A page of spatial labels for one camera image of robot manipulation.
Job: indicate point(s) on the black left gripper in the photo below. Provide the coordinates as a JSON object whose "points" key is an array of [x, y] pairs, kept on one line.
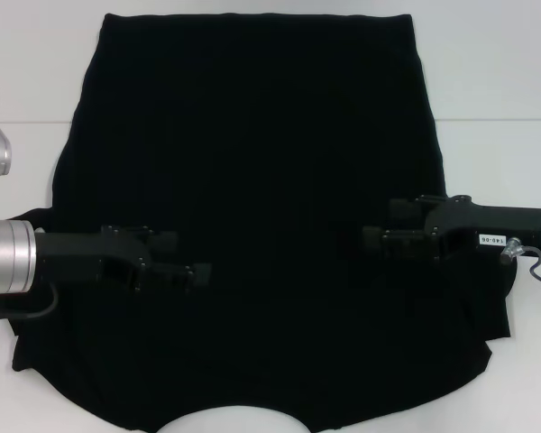
{"points": [[81, 257]]}

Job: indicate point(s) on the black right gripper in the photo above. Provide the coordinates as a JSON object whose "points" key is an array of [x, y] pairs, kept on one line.
{"points": [[500, 225]]}

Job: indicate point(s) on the black shirt with white print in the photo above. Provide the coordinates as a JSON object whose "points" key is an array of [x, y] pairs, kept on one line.
{"points": [[261, 135]]}

